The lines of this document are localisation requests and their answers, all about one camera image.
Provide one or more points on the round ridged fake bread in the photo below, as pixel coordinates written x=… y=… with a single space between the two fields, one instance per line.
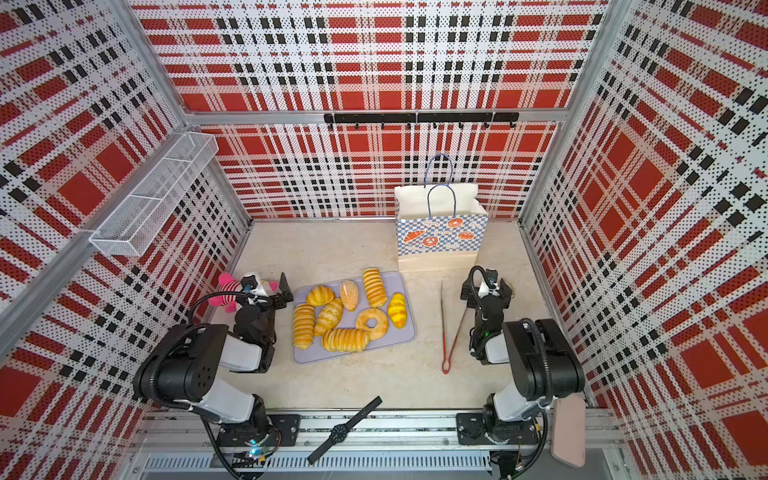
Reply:
x=320 y=296

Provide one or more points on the sugared fake bread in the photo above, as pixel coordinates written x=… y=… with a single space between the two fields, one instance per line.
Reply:
x=349 y=295

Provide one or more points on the red handled metal tongs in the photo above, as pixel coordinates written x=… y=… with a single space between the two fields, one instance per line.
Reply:
x=452 y=312

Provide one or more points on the ridged fake bread top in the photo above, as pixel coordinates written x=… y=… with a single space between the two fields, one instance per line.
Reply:
x=374 y=288

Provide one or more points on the yellow striped fake bread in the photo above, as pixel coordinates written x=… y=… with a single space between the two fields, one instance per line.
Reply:
x=397 y=310

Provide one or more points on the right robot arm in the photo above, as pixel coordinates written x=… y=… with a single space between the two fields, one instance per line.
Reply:
x=544 y=367

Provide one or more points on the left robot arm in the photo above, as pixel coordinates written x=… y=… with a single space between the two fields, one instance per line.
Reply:
x=231 y=328

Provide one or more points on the ridged fake bread left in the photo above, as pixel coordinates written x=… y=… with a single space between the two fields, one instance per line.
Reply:
x=303 y=325

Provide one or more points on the oval fake bread centre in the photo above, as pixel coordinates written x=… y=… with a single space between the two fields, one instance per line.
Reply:
x=329 y=317

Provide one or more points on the ridged fake bread bottom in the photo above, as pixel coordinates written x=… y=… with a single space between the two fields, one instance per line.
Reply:
x=349 y=340

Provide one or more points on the blue checkered paper bag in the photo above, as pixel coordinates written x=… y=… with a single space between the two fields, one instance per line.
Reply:
x=439 y=226

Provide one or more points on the pink striped plush toy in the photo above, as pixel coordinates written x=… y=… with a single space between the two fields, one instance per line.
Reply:
x=227 y=285

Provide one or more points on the lilac tray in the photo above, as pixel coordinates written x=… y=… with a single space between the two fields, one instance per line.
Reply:
x=394 y=282

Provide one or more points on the pink smartphone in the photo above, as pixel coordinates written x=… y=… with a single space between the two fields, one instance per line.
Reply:
x=568 y=433

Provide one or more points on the black wristwatch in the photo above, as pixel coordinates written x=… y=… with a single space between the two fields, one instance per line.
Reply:
x=339 y=432

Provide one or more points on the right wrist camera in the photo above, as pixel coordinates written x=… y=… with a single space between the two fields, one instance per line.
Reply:
x=489 y=285

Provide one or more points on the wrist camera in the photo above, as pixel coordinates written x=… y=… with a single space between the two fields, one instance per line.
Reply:
x=489 y=285
x=251 y=283

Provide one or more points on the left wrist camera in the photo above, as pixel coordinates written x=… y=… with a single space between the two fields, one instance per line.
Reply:
x=251 y=283

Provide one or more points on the ring shaped fake bread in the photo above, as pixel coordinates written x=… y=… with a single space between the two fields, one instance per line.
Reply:
x=374 y=322

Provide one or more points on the white wire mesh basket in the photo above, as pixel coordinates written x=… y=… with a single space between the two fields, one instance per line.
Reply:
x=134 y=224

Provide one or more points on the black hook rail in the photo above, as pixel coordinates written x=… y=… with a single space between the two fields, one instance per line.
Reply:
x=357 y=119

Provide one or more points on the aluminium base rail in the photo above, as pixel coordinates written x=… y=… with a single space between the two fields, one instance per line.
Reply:
x=388 y=444

